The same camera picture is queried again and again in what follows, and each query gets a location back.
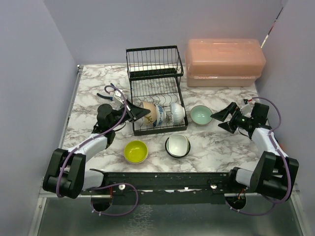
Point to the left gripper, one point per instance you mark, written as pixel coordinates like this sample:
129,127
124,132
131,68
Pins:
135,112

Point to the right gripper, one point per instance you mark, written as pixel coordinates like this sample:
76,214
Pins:
222,115

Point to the beige floral bowl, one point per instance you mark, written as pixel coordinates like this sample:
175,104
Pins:
151,117

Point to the mint green floral bowl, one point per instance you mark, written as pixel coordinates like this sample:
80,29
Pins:
201,115

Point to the blue floral bowl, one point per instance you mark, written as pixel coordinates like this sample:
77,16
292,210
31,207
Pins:
161,116

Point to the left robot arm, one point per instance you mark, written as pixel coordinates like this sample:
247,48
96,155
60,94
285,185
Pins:
66,175

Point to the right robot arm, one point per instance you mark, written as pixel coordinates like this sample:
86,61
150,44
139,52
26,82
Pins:
275,172

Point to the yellow-green bowl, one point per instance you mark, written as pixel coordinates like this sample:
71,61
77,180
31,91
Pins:
135,152

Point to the black rimmed bowl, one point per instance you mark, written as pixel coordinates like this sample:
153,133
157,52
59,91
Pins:
166,147

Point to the pink plastic storage box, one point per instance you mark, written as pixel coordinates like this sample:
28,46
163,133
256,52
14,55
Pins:
223,62

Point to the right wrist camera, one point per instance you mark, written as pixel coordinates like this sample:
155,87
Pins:
248,106

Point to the blue handled pliers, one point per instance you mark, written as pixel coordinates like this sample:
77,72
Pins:
110,90

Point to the black wire dish rack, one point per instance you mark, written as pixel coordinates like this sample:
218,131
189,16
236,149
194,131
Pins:
154,75

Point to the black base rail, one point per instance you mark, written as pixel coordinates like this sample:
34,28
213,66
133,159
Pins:
167,188

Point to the aluminium frame rail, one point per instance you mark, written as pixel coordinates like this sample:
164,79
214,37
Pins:
46,194

